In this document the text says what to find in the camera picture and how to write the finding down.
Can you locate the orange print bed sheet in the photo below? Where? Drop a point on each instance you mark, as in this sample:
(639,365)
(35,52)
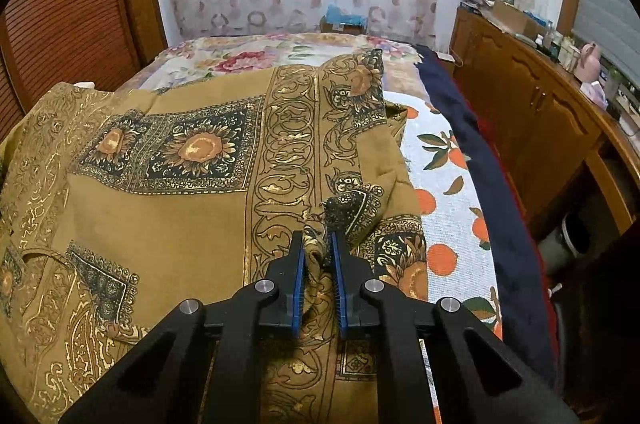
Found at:
(455,259)

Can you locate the blue item box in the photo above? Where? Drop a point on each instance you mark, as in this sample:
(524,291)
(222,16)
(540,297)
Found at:
(336,20)

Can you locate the brown louvered wardrobe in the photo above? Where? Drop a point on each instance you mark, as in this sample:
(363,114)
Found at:
(44,42)

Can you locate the wooden sideboard cabinet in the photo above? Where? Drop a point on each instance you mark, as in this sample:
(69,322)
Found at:
(545,131)

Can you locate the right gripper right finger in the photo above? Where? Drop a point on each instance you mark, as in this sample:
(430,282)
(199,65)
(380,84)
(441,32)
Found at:
(436,363)

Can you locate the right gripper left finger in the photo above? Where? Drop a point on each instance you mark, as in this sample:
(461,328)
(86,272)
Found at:
(199,364)

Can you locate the cardboard box on cabinet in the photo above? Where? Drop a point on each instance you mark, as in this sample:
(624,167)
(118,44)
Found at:
(515,21)

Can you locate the pink kettle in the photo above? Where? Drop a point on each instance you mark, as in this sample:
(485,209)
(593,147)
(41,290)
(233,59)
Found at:
(588,66)

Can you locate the brown gold patterned garment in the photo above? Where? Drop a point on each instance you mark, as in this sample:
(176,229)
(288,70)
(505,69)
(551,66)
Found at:
(117,205)

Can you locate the grey window blind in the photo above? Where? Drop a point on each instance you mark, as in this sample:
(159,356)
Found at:
(614,26)

